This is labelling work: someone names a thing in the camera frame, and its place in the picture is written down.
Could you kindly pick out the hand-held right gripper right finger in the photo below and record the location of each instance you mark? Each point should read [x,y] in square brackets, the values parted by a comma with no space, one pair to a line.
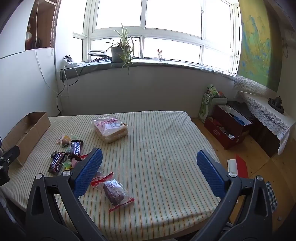
[211,177]

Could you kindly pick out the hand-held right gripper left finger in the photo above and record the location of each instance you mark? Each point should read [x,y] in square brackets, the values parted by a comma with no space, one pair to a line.
[89,172]

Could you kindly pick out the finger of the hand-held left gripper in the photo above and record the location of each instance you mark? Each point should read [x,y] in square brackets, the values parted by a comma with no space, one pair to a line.
[7,157]

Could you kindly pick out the snickers bar wrapper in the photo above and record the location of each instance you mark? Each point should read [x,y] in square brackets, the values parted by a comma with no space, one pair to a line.
[77,148]

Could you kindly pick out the cardboard box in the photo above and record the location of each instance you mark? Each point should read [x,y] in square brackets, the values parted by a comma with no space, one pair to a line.
[27,136]

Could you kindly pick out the purple snack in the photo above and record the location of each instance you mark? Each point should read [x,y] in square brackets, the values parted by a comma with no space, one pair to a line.
[114,191]

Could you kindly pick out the brown chocolate bar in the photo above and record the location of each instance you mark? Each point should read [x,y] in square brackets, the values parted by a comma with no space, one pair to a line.
[56,163]

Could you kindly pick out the sliced bread packet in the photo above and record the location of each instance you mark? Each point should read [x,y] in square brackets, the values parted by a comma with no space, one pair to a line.
[111,128]

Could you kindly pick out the pink candy wrapper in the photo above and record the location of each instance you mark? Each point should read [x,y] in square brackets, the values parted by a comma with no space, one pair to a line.
[77,158]

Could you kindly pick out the green wrapped candy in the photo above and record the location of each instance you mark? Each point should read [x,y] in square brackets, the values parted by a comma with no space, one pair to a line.
[67,165]

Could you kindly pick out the white flat box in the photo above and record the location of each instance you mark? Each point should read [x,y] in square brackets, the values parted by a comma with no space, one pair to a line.
[232,165]

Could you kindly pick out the red folder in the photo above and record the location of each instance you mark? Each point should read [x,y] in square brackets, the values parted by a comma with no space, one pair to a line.
[241,165]

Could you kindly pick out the yellow wrapped candy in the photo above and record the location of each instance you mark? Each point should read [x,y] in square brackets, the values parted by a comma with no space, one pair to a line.
[65,140]

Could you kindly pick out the dark red open box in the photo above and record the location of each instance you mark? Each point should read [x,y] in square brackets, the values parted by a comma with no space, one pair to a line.
[231,129]

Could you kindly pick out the checkered cloth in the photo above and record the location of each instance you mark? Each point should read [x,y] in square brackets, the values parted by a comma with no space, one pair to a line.
[270,195]

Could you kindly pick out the dark wooden cabinet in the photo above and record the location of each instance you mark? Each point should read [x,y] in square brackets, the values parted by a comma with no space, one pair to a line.
[266,136]

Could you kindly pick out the green gift bag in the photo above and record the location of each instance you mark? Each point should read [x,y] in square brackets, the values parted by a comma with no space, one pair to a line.
[207,104]

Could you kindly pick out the white wardrobe panel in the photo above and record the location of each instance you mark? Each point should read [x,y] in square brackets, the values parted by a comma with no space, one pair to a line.
[25,85]

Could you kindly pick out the white lace cloth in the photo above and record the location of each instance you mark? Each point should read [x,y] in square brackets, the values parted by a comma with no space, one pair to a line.
[266,111]

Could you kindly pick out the dark teapot set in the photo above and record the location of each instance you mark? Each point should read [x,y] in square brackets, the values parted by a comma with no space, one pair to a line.
[276,103]

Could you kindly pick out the white power strip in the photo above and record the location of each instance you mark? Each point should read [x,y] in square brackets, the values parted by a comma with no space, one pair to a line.
[69,62]

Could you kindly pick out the grey stone windowsill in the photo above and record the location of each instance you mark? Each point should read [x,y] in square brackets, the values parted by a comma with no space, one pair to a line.
[161,64]

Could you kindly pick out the potted spider plant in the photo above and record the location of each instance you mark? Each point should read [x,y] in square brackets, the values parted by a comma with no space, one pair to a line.
[121,49]

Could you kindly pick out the small animal figurine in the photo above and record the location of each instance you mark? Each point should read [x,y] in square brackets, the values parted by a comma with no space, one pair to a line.
[159,55]

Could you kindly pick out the wooden shelf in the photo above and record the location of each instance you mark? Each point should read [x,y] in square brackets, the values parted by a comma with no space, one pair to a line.
[39,25]

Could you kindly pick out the landscape wall hanging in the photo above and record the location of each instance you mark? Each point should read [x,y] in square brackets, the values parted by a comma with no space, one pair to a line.
[256,44]

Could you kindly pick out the white window frame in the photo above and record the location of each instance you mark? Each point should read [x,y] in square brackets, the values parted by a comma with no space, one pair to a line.
[142,32]

